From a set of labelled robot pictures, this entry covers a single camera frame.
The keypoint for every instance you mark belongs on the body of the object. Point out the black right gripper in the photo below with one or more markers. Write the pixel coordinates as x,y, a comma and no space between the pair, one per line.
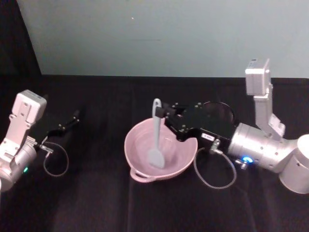
207,125

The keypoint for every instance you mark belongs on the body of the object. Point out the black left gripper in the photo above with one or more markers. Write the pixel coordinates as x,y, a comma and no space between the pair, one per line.
51,147

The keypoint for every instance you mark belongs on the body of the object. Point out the grey silicone spatula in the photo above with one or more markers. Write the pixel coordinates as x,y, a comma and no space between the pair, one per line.
157,158

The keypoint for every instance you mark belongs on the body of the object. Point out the black round bowl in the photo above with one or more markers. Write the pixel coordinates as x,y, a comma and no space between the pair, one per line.
224,113

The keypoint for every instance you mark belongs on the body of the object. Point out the black table cloth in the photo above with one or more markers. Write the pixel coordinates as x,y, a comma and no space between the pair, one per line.
96,205

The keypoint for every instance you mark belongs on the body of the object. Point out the black hanging cloth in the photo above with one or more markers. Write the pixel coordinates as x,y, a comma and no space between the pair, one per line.
12,36

